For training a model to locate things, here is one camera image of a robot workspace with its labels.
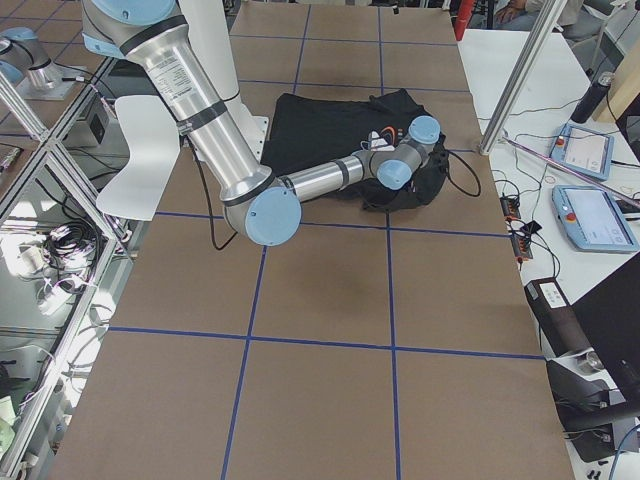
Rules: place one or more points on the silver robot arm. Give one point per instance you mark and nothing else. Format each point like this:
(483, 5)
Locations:
(24, 57)
(184, 48)

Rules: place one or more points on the teach pendant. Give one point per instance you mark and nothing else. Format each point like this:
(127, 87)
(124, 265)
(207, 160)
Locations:
(592, 220)
(584, 151)

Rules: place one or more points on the black water bottle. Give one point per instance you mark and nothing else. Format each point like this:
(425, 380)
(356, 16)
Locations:
(596, 92)

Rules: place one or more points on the black graphic t-shirt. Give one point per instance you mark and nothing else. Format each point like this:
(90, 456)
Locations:
(306, 133)

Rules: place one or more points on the aluminium frame left rail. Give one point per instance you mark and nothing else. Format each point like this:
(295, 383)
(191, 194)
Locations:
(63, 262)

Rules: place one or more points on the orange terminal block strip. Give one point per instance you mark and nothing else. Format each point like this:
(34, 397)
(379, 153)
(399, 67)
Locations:
(518, 229)

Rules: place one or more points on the dark brown box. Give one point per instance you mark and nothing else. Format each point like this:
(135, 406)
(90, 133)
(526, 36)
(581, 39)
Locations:
(556, 316)

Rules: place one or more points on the far teach pendant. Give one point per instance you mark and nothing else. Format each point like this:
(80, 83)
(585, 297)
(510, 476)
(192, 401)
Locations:
(584, 151)

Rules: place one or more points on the white side table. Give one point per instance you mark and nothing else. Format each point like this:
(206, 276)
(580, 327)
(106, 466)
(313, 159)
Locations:
(555, 83)

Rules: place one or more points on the black monitor stand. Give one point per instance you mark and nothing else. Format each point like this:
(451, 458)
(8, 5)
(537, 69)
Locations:
(597, 390)

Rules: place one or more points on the aluminium frame post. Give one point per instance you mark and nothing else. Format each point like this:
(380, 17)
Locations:
(532, 48)

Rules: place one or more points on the near teach pendant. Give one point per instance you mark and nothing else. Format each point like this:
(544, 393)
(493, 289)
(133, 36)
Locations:
(592, 220)

